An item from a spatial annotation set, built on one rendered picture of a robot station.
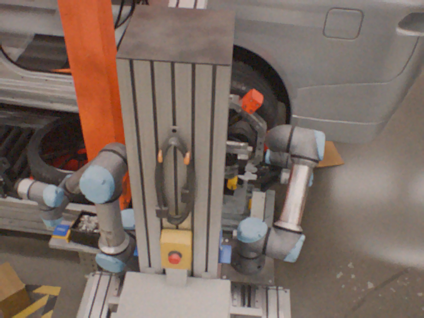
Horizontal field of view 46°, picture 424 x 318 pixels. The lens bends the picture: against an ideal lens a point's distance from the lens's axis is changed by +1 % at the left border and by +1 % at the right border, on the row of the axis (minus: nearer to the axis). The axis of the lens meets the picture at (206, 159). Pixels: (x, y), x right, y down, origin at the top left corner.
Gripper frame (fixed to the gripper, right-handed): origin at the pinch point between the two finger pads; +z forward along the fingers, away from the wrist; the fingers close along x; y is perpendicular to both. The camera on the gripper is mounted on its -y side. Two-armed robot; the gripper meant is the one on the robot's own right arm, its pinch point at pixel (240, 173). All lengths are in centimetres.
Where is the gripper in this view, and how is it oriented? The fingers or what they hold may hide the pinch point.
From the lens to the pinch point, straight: 253.5
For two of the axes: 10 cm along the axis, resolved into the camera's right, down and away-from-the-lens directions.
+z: -9.9, -1.2, 0.9
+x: -1.5, 6.7, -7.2
